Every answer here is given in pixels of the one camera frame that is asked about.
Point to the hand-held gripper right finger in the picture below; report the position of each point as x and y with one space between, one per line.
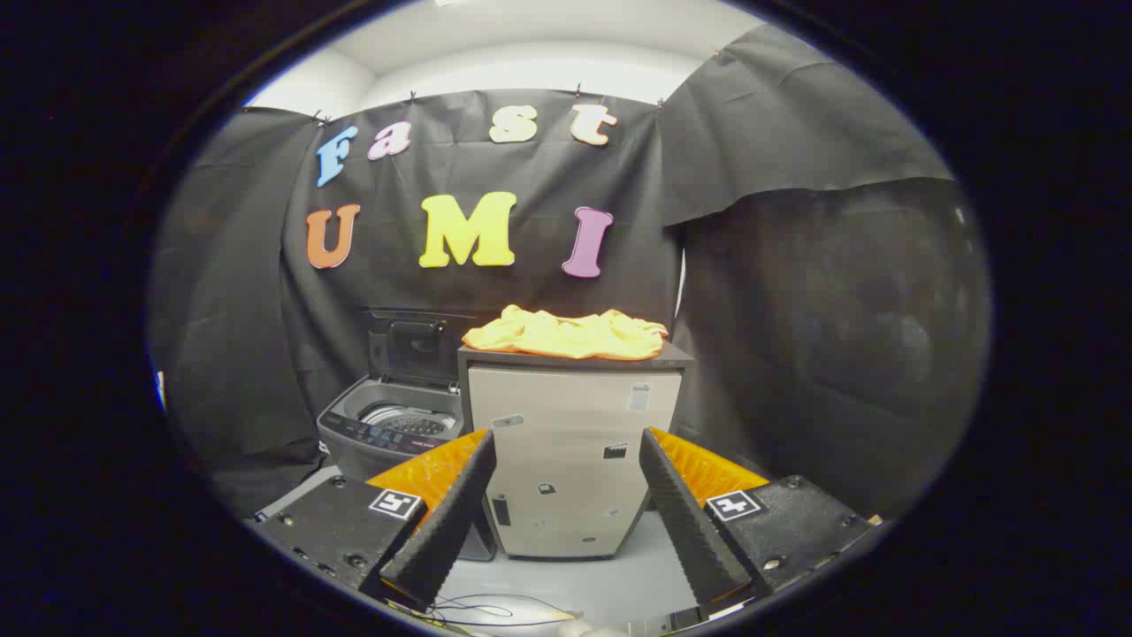
685 522

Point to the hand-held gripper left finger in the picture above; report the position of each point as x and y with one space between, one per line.
455 518

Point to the grey washing machine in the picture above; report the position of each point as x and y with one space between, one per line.
354 426

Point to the orange polo shirt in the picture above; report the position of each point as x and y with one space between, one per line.
566 334

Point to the beige cabinet with dark top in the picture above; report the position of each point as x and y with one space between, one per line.
566 460

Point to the black backdrop cloth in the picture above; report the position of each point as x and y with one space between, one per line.
531 292

